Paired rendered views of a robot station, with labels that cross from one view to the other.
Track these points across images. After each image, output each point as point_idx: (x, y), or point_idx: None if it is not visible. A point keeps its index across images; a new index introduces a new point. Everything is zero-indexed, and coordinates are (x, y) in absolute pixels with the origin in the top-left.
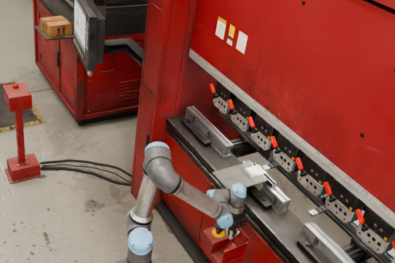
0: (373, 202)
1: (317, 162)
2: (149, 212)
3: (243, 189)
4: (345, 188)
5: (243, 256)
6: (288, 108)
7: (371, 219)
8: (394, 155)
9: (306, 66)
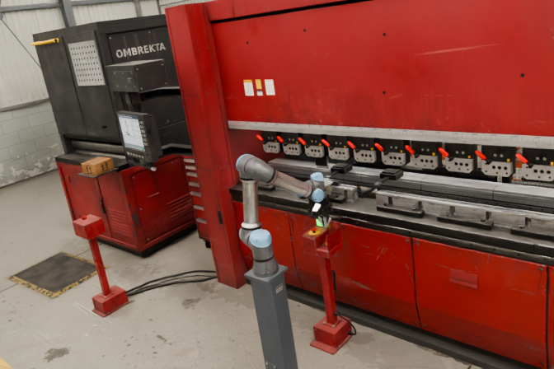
0: (413, 134)
1: (363, 136)
2: (257, 217)
3: (320, 174)
4: (391, 139)
5: (341, 241)
6: (325, 111)
7: (418, 147)
8: (410, 91)
9: (325, 71)
